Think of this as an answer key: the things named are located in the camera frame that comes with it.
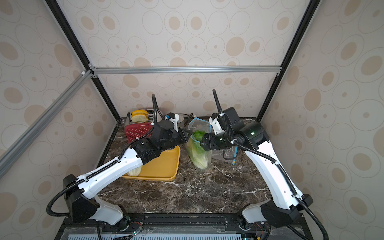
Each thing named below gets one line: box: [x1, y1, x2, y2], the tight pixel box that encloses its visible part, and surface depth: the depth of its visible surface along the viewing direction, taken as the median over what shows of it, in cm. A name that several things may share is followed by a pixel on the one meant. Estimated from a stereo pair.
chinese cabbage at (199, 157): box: [186, 132, 211, 169], surface depth 90 cm
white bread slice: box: [131, 114, 149, 123], surface depth 96 cm
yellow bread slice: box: [131, 109, 150, 117], surface depth 97 cm
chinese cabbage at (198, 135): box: [193, 130, 206, 142], surface depth 81 cm
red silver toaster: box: [124, 109, 155, 143], surface depth 96 cm
